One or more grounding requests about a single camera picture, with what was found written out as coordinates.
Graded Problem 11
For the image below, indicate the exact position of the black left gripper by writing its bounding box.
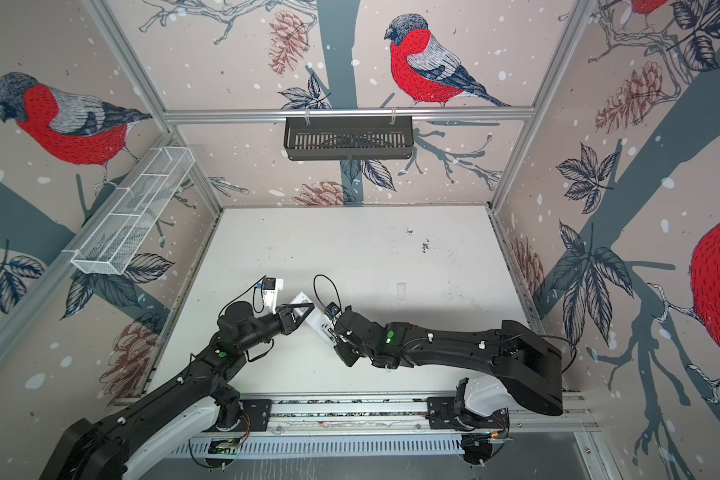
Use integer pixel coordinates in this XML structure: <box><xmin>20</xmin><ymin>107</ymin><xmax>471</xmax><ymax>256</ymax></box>
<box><xmin>237</xmin><ymin>302</ymin><xmax>314</xmax><ymax>354</ymax></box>

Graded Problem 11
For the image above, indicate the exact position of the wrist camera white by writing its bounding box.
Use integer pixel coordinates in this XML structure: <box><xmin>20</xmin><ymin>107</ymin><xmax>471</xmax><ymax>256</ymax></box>
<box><xmin>260</xmin><ymin>277</ymin><xmax>284</xmax><ymax>313</ymax></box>
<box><xmin>323</xmin><ymin>302</ymin><xmax>342</xmax><ymax>331</ymax></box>

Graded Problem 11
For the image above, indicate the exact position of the horizontal aluminium frame bar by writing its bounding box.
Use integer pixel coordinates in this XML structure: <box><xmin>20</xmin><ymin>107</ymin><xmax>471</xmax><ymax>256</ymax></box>
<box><xmin>163</xmin><ymin>106</ymin><xmax>537</xmax><ymax>125</ymax></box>

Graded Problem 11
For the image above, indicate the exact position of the white mesh wire tray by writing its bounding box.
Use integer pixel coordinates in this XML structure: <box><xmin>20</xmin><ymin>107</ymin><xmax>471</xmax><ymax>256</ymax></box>
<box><xmin>71</xmin><ymin>146</ymin><xmax>195</xmax><ymax>275</ymax></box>

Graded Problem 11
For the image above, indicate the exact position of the aluminium mounting rail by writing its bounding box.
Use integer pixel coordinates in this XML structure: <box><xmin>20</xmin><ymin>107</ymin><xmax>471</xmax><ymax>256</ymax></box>
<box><xmin>98</xmin><ymin>391</ymin><xmax>598</xmax><ymax>438</ymax></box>

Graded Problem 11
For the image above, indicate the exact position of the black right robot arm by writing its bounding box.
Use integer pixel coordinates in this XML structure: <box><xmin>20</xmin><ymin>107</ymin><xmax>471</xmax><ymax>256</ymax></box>
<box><xmin>327</xmin><ymin>304</ymin><xmax>563</xmax><ymax>416</ymax></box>

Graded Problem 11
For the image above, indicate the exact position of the white remote control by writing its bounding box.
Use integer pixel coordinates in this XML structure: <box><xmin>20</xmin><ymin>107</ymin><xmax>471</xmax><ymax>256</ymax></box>
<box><xmin>291</xmin><ymin>292</ymin><xmax>337</xmax><ymax>348</ymax></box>

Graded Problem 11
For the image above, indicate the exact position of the right camera black cable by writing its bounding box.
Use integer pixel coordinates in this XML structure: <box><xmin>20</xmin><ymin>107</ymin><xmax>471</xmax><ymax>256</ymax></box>
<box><xmin>312</xmin><ymin>274</ymin><xmax>337</xmax><ymax>313</ymax></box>

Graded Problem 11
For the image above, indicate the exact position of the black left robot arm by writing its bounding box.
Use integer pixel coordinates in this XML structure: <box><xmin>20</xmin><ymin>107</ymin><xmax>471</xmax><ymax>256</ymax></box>
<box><xmin>40</xmin><ymin>301</ymin><xmax>314</xmax><ymax>479</ymax></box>

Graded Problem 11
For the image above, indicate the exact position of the left camera black cable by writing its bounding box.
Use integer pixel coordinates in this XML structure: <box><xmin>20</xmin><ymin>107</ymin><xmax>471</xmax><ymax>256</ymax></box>
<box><xmin>218</xmin><ymin>281</ymin><xmax>268</xmax><ymax>319</ymax></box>

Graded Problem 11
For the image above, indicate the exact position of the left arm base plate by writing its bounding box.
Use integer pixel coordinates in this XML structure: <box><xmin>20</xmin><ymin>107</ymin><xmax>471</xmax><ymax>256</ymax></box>
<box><xmin>215</xmin><ymin>399</ymin><xmax>273</xmax><ymax>433</ymax></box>

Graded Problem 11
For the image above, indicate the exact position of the black hanging wire basket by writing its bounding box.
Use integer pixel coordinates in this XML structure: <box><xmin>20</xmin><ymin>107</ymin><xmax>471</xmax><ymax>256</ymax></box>
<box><xmin>283</xmin><ymin>116</ymin><xmax>414</xmax><ymax>161</ymax></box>

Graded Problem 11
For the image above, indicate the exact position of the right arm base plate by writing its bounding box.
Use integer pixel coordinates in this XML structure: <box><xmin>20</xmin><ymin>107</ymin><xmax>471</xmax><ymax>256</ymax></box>
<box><xmin>425</xmin><ymin>397</ymin><xmax>509</xmax><ymax>432</ymax></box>

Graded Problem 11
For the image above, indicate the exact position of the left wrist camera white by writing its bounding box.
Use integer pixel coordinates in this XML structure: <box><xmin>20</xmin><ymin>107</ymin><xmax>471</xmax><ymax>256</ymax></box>
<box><xmin>260</xmin><ymin>277</ymin><xmax>284</xmax><ymax>313</ymax></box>

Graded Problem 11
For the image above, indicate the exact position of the camera black cable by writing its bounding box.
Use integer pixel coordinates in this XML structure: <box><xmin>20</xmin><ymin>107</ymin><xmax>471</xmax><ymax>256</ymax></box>
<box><xmin>218</xmin><ymin>281</ymin><xmax>268</xmax><ymax>319</ymax></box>
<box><xmin>312</xmin><ymin>274</ymin><xmax>337</xmax><ymax>313</ymax></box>

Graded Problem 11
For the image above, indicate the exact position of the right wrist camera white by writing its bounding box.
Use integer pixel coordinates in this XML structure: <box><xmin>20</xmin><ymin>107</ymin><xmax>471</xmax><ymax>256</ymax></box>
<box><xmin>323</xmin><ymin>302</ymin><xmax>342</xmax><ymax>331</ymax></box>

